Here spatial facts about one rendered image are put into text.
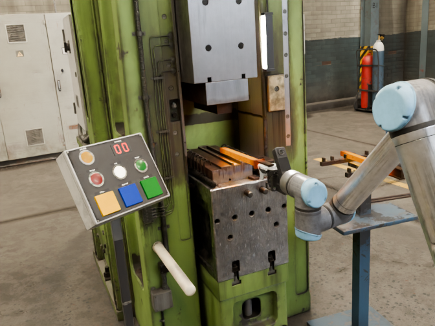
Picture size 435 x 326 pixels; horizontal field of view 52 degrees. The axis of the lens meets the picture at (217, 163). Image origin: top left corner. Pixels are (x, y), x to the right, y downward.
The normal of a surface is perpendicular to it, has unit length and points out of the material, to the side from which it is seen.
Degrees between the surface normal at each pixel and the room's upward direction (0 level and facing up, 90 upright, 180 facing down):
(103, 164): 60
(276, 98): 90
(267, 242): 90
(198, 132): 90
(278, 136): 90
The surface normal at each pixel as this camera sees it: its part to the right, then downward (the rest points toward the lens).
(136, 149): 0.62, -0.37
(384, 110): -0.88, 0.07
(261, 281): 0.40, 0.21
